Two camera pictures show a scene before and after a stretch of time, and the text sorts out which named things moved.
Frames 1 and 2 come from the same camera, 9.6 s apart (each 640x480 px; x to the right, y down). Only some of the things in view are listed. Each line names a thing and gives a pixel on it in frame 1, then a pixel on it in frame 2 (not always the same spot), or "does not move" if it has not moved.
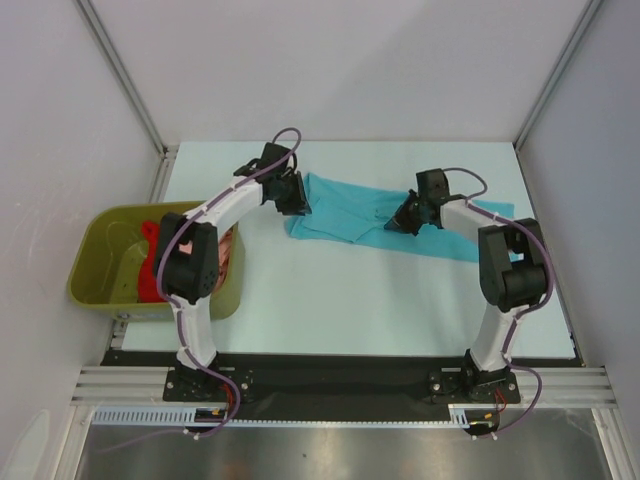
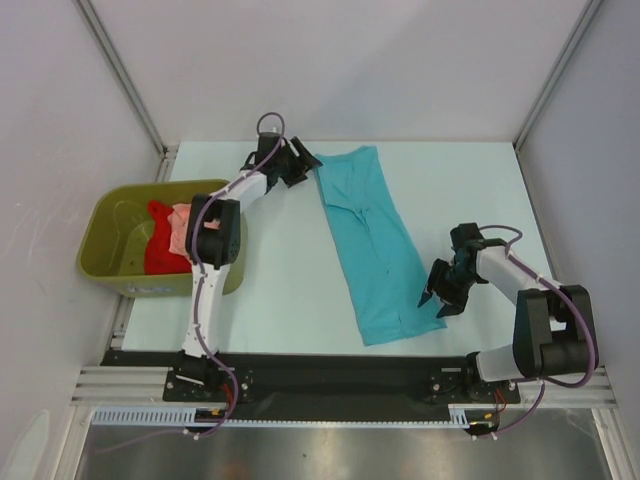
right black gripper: [404, 222] to [436, 284]
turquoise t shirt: [358, 215] to [384, 281]
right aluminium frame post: [585, 23] does not move
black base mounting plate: [337, 386] does not move
